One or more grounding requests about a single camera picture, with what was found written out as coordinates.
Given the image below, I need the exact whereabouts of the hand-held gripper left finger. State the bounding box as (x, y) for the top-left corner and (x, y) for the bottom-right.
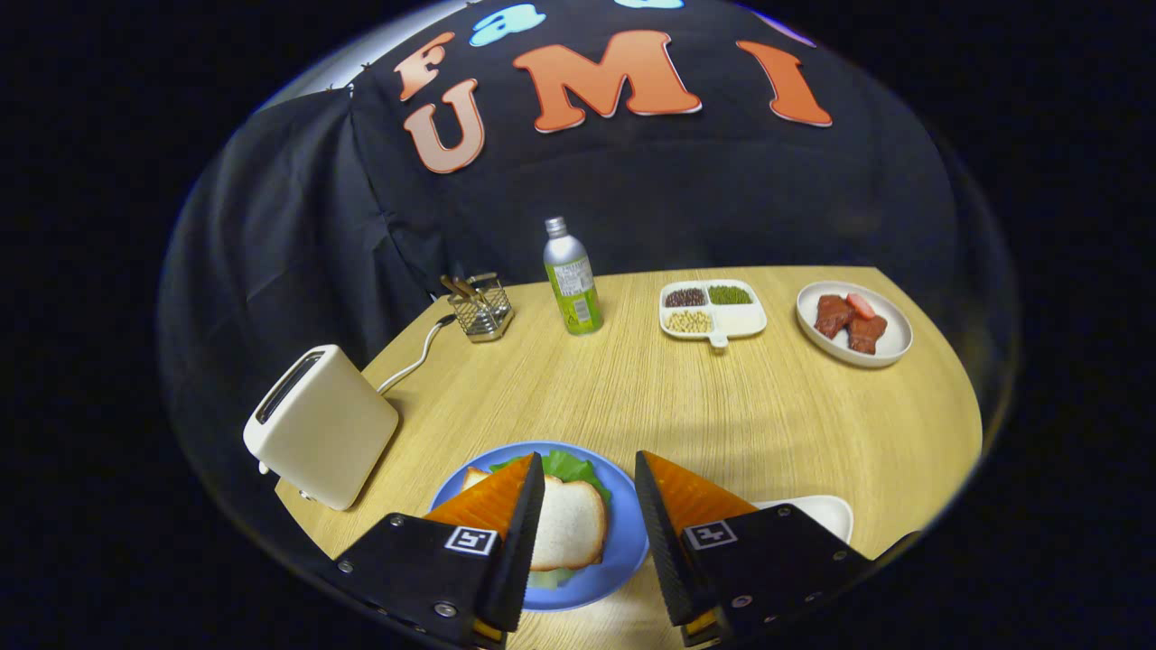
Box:
(332, 451), (547, 649)

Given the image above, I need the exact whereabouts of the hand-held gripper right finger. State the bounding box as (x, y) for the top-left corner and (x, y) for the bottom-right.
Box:
(634, 450), (922, 646)

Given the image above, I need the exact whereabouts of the toasted bread slice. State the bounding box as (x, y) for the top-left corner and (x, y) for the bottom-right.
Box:
(528, 476), (608, 572)

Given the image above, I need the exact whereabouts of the green lettuce leaf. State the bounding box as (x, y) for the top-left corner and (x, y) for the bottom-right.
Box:
(492, 449), (613, 590)

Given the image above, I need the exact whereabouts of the white square plate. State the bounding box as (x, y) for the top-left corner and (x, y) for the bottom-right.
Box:
(754, 495), (854, 544)

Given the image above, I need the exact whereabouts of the blue plate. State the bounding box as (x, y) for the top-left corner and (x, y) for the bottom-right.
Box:
(429, 441), (651, 613)

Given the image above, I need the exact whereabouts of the white toaster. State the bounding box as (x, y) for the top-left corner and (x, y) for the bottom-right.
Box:
(242, 344), (400, 512)

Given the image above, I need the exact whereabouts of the white divided dish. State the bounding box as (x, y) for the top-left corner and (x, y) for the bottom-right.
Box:
(658, 279), (769, 349)

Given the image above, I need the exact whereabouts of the brown meat piece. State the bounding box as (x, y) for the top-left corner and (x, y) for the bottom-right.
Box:
(846, 313), (889, 355)
(815, 294), (856, 339)

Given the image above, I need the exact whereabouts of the white oval plate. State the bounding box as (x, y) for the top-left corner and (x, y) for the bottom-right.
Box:
(796, 281), (914, 369)

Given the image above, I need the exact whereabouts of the green metal bottle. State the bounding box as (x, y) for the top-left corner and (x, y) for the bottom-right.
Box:
(543, 217), (604, 337)

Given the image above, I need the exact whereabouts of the white power cable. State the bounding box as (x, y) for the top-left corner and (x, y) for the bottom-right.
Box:
(377, 316), (457, 395)

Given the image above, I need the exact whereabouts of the metal wire basket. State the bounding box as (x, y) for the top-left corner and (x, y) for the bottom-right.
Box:
(447, 274), (516, 344)

